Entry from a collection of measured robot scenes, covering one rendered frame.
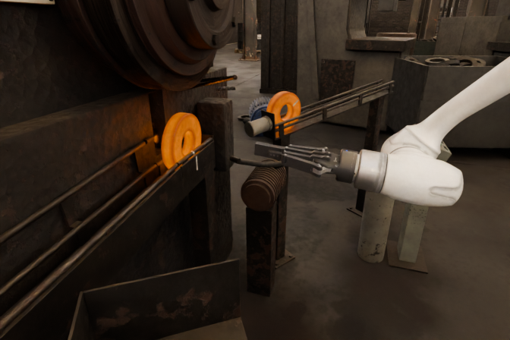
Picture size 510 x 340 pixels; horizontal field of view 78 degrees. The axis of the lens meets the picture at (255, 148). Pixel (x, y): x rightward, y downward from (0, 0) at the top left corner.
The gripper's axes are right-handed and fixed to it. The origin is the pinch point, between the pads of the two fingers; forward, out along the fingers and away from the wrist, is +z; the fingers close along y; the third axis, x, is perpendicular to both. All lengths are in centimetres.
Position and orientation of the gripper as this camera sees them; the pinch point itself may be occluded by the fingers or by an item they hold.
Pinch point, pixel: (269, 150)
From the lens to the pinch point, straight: 76.7
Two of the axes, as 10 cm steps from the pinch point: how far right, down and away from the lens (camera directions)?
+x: 0.8, -9.2, -3.9
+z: -9.5, -1.9, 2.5
